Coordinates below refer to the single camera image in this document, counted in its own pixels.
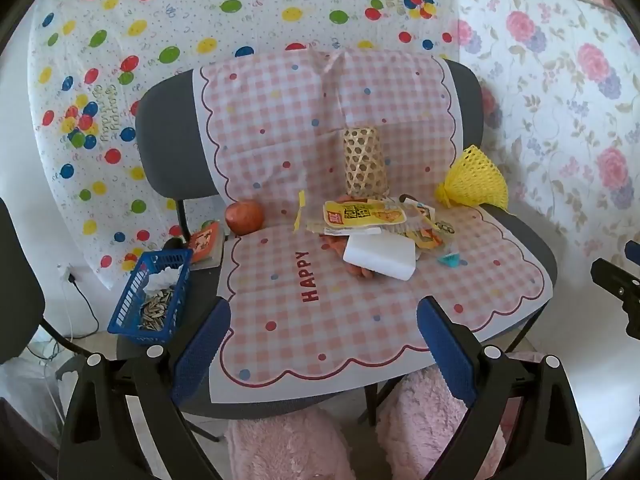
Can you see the grey office chair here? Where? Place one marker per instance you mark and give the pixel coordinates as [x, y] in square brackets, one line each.
[170, 130]

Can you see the yellow snack wrapper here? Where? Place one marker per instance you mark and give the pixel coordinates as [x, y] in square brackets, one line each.
[362, 215]

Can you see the balloon print sheet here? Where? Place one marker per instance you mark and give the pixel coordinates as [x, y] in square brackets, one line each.
[200, 10]

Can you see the yellow foam net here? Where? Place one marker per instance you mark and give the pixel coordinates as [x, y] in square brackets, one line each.
[472, 180]

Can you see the white plastic bag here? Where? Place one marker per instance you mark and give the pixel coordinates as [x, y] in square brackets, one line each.
[27, 395]

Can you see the person's left leg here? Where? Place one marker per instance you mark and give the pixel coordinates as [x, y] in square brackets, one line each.
[285, 445]

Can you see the white crumpled tissue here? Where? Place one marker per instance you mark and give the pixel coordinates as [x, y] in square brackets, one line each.
[162, 277]

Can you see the white foam block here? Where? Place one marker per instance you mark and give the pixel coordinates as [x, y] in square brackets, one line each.
[380, 255]

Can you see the floral print sheet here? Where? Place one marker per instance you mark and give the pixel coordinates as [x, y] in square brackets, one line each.
[550, 110]

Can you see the white power adapter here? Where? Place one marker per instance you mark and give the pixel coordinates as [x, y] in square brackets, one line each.
[65, 272]

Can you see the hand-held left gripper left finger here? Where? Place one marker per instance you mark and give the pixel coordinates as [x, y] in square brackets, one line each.
[200, 350]

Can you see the woven bamboo basket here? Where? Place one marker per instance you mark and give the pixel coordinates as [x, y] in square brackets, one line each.
[362, 165]

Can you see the blue plastic basket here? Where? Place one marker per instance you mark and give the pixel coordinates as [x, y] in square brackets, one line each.
[125, 315]

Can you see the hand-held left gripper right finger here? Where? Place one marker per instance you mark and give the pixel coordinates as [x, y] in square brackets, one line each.
[445, 355]

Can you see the pink checked cloth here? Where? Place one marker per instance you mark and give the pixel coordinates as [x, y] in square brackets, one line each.
[300, 110]

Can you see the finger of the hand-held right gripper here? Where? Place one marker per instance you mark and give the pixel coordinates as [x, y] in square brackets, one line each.
[633, 250]
[617, 285]

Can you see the pile of sunflower seed shells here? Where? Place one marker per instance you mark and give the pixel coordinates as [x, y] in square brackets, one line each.
[156, 310]

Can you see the small blue plastic piece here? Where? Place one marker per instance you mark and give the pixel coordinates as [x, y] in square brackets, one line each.
[448, 260]

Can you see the yellow paper strip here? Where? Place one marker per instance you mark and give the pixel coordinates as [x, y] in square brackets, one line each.
[300, 210]

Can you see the black chair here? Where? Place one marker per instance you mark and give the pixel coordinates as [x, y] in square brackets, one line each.
[20, 280]

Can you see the red apple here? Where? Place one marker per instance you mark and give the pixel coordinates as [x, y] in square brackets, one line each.
[244, 217]

